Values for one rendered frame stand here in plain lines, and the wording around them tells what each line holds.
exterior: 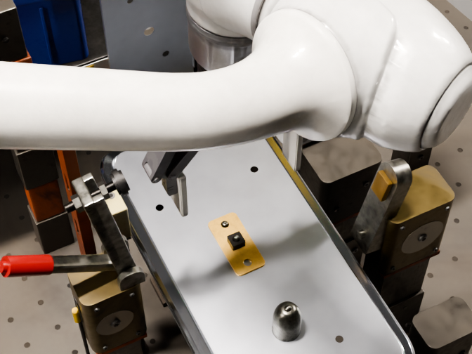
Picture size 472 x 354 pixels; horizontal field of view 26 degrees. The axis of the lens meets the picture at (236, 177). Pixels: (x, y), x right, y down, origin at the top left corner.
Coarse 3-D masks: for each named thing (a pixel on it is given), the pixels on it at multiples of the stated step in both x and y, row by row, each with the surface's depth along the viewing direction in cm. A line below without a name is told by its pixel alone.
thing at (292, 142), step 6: (288, 132) 110; (294, 132) 108; (288, 138) 110; (294, 138) 109; (300, 138) 108; (288, 144) 111; (294, 144) 109; (300, 144) 109; (282, 150) 114; (288, 150) 112; (294, 150) 110; (300, 150) 110; (288, 156) 113; (294, 156) 111; (300, 156) 111; (294, 162) 111; (300, 162) 112; (294, 168) 112
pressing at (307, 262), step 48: (144, 192) 126; (192, 192) 126; (240, 192) 126; (288, 192) 126; (144, 240) 122; (192, 240) 122; (288, 240) 122; (336, 240) 122; (192, 288) 118; (240, 288) 118; (288, 288) 118; (336, 288) 118; (192, 336) 114; (240, 336) 114; (384, 336) 114
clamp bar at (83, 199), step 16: (112, 176) 101; (80, 192) 100; (96, 192) 101; (128, 192) 101; (80, 208) 101; (96, 208) 100; (96, 224) 102; (112, 224) 103; (112, 240) 106; (112, 256) 108; (128, 256) 109
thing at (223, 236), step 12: (228, 216) 124; (216, 228) 123; (228, 228) 123; (240, 228) 123; (216, 240) 122; (228, 240) 121; (240, 240) 121; (252, 240) 122; (228, 252) 121; (240, 252) 121; (252, 252) 121; (240, 264) 120; (252, 264) 120; (264, 264) 120
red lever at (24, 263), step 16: (16, 256) 104; (32, 256) 105; (48, 256) 106; (64, 256) 108; (80, 256) 109; (96, 256) 110; (0, 272) 103; (16, 272) 103; (32, 272) 104; (48, 272) 106; (64, 272) 108; (80, 272) 109
